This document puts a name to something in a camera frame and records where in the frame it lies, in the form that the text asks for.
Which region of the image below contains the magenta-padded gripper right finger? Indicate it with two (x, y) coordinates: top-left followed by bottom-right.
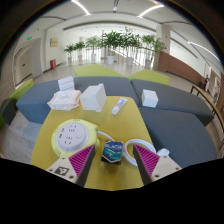
(133, 143), (183, 185)

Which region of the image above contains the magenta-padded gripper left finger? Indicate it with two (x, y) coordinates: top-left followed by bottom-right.
(46, 144), (96, 187)

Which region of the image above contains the round yellow power strip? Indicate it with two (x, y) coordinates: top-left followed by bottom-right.
(50, 118), (101, 159)

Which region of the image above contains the wet wipes pack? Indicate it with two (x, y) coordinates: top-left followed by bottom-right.
(47, 89), (82, 112)

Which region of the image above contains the small white cube box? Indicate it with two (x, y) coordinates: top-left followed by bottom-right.
(140, 88), (159, 109)

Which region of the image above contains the long grey upholstered bench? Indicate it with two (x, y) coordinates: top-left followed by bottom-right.
(15, 76), (141, 125)

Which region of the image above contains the small white tube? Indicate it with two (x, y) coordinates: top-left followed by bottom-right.
(111, 97), (129, 115)

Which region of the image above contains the white rectangular box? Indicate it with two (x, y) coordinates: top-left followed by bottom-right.
(79, 83), (108, 113)

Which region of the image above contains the dark grey ottoman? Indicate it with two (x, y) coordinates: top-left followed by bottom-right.
(0, 97), (18, 126)

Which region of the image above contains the stack of white tissue packs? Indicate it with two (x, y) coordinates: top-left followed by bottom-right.
(57, 76), (76, 92)

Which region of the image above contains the person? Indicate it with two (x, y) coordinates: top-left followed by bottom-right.
(203, 74), (212, 91)

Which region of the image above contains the group of potted plants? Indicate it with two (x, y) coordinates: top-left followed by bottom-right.
(63, 27), (166, 69)

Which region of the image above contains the group of ceiling light strips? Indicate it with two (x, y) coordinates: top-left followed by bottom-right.
(71, 0), (221, 63)

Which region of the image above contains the white power cable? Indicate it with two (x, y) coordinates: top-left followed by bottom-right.
(96, 130), (171, 167)

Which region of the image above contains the wooden bench with black frame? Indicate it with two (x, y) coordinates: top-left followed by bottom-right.
(189, 83), (224, 148)

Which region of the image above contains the framed wall picture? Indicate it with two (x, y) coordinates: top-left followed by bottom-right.
(49, 37), (59, 48)

